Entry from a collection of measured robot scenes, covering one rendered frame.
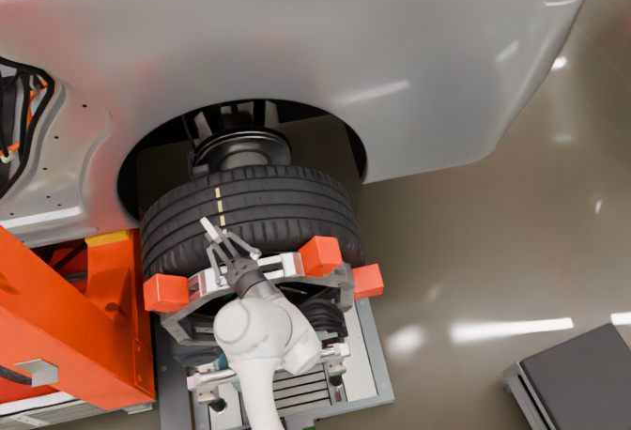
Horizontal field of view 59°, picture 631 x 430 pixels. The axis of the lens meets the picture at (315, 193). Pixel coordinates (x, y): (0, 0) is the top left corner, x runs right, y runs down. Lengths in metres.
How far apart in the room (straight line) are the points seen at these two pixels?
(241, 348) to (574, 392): 1.50
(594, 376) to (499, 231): 0.82
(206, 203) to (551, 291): 1.77
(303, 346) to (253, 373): 0.15
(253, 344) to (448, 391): 1.57
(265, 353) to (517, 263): 1.87
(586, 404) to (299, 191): 1.33
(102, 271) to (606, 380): 1.81
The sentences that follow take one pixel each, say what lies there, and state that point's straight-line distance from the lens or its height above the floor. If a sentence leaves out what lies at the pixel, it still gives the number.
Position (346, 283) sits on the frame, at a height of 0.98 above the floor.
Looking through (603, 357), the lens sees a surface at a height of 0.34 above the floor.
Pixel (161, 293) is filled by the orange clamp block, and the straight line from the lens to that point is 1.45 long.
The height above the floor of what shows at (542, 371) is 0.34.
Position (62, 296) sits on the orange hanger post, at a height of 1.25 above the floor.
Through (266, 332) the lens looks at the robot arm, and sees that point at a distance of 1.05.
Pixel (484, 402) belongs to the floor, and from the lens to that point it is 2.54.
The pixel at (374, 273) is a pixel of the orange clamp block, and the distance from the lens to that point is 1.66.
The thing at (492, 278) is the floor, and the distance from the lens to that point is 2.70.
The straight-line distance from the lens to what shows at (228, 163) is 1.83.
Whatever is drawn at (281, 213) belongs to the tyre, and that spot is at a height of 1.16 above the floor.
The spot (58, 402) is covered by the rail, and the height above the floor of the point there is 0.39.
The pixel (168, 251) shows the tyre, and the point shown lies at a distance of 1.51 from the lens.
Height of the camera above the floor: 2.43
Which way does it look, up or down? 61 degrees down
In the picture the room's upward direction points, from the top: 3 degrees counter-clockwise
